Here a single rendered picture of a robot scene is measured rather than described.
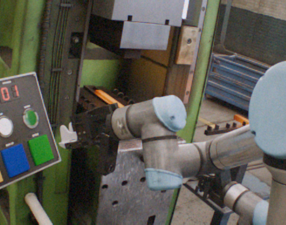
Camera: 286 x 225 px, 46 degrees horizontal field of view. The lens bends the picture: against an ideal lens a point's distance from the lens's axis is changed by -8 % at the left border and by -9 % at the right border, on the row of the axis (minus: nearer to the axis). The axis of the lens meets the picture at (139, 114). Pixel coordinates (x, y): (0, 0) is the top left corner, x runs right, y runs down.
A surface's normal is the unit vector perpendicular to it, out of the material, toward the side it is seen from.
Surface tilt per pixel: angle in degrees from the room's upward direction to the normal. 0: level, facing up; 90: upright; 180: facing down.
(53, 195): 90
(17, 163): 60
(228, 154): 106
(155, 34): 90
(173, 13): 90
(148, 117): 75
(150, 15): 90
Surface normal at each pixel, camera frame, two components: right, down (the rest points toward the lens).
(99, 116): -0.51, 0.22
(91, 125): 0.81, -0.19
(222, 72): -0.70, 0.12
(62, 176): 0.55, 0.37
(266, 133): -0.87, -0.11
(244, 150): -0.77, 0.36
